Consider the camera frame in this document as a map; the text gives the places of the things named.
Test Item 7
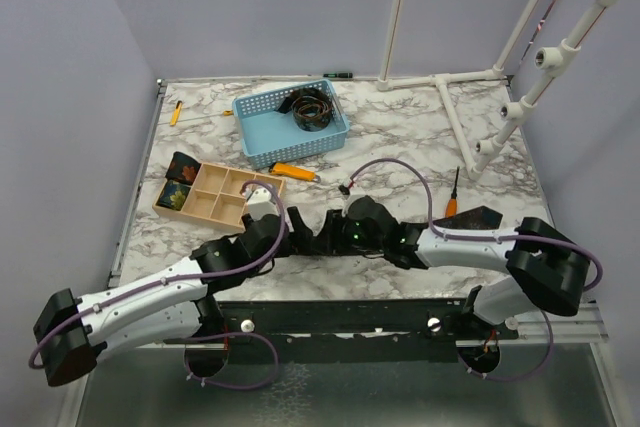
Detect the black mounting rail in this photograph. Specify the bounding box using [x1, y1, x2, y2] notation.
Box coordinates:
[189, 298, 491, 364]

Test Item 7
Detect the white PVC pipe frame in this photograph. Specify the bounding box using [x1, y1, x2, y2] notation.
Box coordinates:
[376, 0, 541, 181]

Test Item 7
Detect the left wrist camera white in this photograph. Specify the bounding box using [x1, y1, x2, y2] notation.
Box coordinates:
[245, 187, 279, 221]

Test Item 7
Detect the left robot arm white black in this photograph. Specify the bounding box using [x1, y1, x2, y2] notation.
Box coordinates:
[28, 207, 313, 387]

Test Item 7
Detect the green black marker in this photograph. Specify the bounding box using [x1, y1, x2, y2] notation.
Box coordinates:
[323, 72, 353, 79]

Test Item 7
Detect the orange utility knife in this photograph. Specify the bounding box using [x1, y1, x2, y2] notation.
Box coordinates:
[269, 162, 321, 183]

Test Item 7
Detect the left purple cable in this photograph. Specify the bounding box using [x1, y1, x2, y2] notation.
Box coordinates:
[27, 180, 287, 391]

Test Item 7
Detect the wooden compartment tray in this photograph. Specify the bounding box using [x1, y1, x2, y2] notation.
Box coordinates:
[152, 163, 286, 234]

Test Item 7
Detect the rolled blue yellow-leaf tie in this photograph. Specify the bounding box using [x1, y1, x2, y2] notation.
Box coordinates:
[155, 180, 191, 211]

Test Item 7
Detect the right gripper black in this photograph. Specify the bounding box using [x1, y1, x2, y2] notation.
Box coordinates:
[311, 208, 386, 255]

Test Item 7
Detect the orange handle screwdriver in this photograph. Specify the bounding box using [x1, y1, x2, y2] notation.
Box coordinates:
[445, 167, 460, 218]

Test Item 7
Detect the blue perforated plastic basket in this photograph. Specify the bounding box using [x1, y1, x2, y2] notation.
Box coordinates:
[232, 79, 350, 169]

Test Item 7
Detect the rolled dark red-leaf tie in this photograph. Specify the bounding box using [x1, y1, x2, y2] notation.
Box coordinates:
[165, 151, 201, 185]

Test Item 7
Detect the white PVC pipe rack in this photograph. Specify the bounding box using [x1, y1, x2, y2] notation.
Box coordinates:
[468, 0, 618, 180]

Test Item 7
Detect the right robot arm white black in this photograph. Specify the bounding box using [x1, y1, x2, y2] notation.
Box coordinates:
[314, 196, 592, 338]

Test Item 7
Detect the brown blue floral tie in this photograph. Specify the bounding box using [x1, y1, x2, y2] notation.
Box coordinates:
[279, 206, 504, 258]

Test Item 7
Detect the rolled black orange tie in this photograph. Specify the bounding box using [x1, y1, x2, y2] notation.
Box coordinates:
[276, 87, 333, 132]

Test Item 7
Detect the small yellow utility knife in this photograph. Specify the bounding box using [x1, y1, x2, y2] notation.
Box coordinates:
[169, 100, 183, 127]

